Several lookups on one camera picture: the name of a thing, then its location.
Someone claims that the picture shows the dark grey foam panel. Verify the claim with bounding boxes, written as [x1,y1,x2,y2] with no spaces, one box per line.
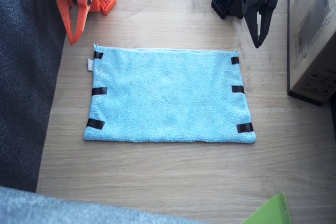
[0,0,67,193]

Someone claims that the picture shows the light grey foam panel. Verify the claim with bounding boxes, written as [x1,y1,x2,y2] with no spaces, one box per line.
[0,186,211,224]

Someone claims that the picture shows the brown cardboard box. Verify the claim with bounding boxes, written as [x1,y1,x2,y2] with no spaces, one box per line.
[287,0,336,106]

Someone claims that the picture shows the light blue towel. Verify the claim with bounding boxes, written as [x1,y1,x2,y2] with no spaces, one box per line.
[83,43,257,145]

